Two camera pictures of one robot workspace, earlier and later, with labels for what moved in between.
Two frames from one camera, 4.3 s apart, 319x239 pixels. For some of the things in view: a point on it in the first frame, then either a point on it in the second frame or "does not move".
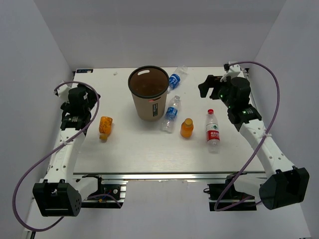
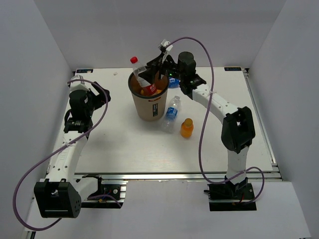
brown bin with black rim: [149, 85] does not move
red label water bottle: [213, 133] → [147, 88]
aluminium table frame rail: [169, 176] does not move
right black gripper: [210, 82] → [149, 75]
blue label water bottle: [169, 122] does not move
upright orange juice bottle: [187, 128] does not move
